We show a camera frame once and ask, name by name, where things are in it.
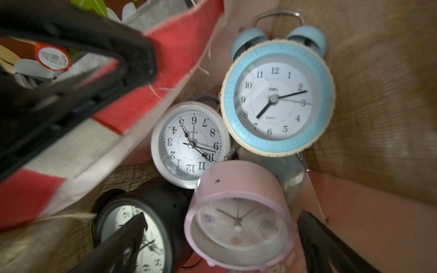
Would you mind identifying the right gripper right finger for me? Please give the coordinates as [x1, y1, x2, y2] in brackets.
[297, 210, 379, 273]

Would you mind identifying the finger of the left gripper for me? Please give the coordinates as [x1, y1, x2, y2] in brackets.
[1, 1, 158, 102]
[1, 61, 150, 181]

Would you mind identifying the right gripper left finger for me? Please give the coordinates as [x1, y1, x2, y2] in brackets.
[69, 213, 147, 273]

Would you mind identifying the black round alarm clock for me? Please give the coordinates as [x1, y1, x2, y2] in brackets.
[92, 177, 193, 273]

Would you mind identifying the red burlap canvas bag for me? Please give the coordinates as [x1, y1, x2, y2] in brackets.
[1, 1, 437, 273]

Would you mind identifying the light pink round clock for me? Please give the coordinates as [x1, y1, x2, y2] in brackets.
[184, 160, 296, 271]

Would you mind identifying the white round alarm clock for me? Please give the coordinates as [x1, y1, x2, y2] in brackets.
[151, 101, 231, 190]

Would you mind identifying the beige twin-bell alarm clock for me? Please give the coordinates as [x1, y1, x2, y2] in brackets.
[220, 10, 336, 165]

